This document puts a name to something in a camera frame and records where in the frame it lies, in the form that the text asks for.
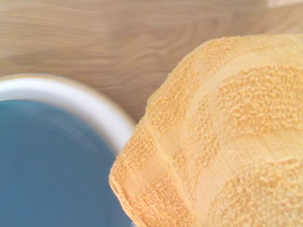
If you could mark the yellow terry cloth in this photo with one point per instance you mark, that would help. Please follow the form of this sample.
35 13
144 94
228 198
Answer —
225 142

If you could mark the black plate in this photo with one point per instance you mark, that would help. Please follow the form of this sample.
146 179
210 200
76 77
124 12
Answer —
47 165

